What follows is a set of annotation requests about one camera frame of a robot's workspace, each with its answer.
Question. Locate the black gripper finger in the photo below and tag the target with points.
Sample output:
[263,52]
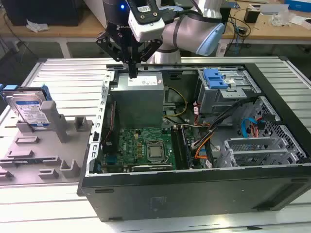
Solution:
[109,43]
[151,49]

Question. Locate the hard disk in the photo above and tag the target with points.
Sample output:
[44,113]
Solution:
[26,109]

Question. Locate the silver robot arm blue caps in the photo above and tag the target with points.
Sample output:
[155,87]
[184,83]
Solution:
[187,29]

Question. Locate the metal disk bay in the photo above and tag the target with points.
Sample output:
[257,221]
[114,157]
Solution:
[252,142]

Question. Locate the white printer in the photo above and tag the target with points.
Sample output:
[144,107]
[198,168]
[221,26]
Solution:
[97,7]

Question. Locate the wooden desk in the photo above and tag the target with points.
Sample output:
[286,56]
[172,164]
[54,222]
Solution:
[80,29]

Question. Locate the grey power supply unit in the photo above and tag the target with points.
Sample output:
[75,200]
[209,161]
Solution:
[138,106]

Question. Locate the black computer tower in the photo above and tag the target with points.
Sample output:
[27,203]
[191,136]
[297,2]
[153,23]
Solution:
[48,12]

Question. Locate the blue plastic drive latch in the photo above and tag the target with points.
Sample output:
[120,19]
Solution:
[215,80]

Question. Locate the crumpled white paper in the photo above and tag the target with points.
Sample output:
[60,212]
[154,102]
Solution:
[36,26]

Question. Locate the metal optical drive cage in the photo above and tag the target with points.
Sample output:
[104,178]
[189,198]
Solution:
[211,102]

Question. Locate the large black box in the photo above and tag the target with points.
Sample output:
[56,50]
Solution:
[226,14]

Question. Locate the black case fan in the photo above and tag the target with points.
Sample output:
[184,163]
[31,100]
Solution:
[109,136]

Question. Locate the green motherboard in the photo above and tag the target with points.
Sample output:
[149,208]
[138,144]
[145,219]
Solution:
[131,145]

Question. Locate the black RAM slot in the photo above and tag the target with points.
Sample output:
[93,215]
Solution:
[180,148]
[184,148]
[175,148]

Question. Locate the silver CPU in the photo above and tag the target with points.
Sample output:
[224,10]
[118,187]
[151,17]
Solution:
[156,151]

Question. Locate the small black box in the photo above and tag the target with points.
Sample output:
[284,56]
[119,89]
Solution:
[250,17]

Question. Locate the CPU socket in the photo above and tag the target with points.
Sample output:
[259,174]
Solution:
[156,160]

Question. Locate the white flat box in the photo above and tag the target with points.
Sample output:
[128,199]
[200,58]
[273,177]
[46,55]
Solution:
[272,9]

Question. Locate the grey parts rack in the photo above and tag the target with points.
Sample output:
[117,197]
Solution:
[48,155]

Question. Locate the clear plastic bag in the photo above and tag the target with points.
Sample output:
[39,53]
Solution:
[281,19]

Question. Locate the green RAM stick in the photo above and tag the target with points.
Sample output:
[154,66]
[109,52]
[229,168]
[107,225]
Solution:
[26,161]

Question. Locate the black open PC case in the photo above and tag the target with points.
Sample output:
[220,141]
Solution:
[170,194]

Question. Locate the white paper sheet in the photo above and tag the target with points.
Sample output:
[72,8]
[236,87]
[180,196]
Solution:
[301,19]

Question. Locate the blue cardboard box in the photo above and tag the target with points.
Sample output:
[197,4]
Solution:
[298,4]

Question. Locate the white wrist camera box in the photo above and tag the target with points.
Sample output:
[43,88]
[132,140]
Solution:
[148,31]

